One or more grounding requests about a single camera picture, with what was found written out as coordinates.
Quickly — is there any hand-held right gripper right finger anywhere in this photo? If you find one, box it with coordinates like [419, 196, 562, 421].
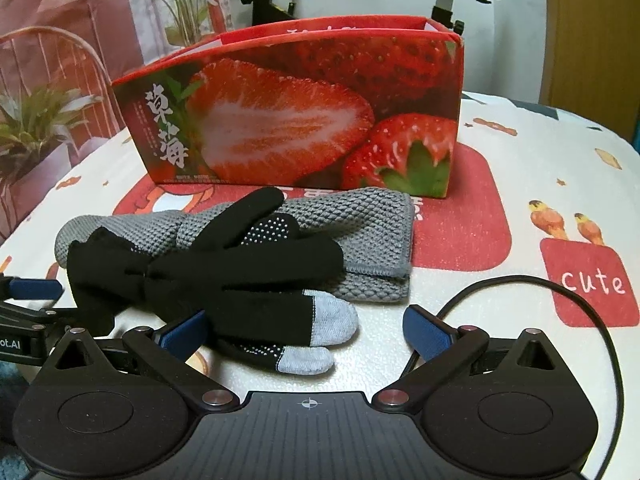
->
[372, 304, 582, 409]

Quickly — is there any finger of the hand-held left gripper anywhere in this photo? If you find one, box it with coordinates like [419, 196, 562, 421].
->
[0, 274, 66, 304]

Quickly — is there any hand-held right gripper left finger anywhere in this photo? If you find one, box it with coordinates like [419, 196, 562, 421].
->
[47, 309, 237, 409]

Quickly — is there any black knit glove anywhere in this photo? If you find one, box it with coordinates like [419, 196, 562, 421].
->
[189, 186, 335, 376]
[66, 226, 360, 349]

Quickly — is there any grey knit cloth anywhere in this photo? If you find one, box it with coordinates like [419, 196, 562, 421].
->
[54, 186, 417, 307]

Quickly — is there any red strawberry print box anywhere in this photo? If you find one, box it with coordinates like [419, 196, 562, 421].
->
[111, 16, 467, 201]

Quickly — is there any printed tablecloth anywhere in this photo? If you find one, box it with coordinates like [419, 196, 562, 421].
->
[0, 89, 640, 480]

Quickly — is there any wooden door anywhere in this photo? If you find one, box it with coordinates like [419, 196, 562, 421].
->
[539, 0, 640, 147]

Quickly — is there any black cable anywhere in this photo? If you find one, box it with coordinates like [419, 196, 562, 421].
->
[429, 275, 627, 480]

